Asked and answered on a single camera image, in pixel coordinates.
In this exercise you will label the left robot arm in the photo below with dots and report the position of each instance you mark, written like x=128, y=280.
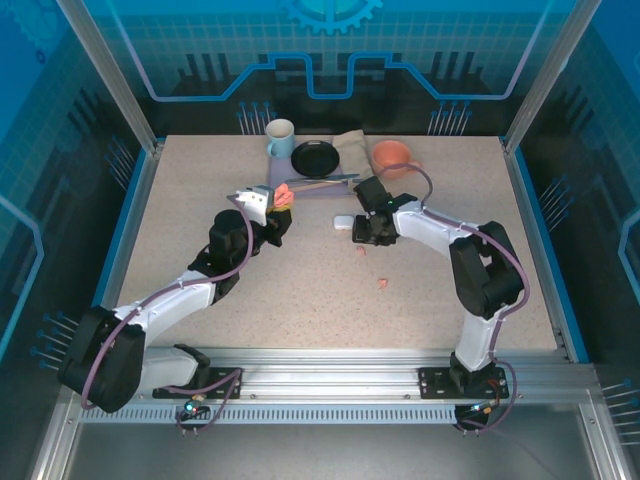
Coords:
x=170, y=305

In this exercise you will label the wooden chopstick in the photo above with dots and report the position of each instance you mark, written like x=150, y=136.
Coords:
x=332, y=183
x=310, y=186

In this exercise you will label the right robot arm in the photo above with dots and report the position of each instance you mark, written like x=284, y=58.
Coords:
x=430, y=230

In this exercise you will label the beige folded cloth napkin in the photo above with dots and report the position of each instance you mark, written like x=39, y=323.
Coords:
x=355, y=150

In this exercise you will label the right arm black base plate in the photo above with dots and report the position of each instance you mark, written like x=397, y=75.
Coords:
x=435, y=382

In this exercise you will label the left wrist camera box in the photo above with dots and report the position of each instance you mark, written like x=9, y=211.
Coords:
x=255, y=200

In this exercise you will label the black plate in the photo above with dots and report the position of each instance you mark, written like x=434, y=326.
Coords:
x=315, y=159

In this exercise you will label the aluminium frame post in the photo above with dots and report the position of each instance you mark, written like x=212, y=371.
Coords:
x=120, y=85
x=545, y=85

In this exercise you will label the lavender tray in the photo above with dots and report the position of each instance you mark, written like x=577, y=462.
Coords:
x=280, y=172

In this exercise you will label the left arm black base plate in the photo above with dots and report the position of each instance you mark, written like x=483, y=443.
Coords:
x=220, y=385

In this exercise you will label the metal knife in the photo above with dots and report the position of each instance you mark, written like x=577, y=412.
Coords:
x=310, y=178

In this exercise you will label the aluminium mounting rail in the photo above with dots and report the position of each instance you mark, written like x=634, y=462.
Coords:
x=330, y=372

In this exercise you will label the white earbud charging case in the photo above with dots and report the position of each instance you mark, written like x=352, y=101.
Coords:
x=343, y=222

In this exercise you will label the light blue mug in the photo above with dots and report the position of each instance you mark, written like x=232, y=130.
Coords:
x=280, y=142

